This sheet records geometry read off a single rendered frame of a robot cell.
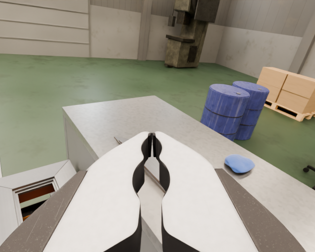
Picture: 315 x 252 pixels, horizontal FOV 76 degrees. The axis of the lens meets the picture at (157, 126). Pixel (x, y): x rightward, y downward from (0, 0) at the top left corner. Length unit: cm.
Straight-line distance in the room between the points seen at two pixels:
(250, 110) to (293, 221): 260
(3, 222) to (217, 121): 241
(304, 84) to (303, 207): 444
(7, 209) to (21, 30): 688
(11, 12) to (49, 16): 92
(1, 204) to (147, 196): 57
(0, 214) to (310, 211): 103
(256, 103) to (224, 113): 67
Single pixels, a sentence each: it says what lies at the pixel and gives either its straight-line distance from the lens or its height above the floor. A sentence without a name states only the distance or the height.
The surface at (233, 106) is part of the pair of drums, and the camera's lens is 272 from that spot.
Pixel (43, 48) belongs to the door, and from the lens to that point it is 764.
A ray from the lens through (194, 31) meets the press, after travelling 798.
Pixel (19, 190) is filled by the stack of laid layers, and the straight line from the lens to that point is 103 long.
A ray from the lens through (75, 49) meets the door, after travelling 769.
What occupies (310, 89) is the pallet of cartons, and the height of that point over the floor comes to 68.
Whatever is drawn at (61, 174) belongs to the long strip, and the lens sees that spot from 103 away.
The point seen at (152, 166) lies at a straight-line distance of 71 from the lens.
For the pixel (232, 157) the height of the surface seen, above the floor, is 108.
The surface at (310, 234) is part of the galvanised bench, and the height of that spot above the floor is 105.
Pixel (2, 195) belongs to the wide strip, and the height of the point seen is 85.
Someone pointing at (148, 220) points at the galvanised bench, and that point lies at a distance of 59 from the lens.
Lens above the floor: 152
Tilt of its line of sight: 28 degrees down
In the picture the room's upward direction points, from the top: 9 degrees clockwise
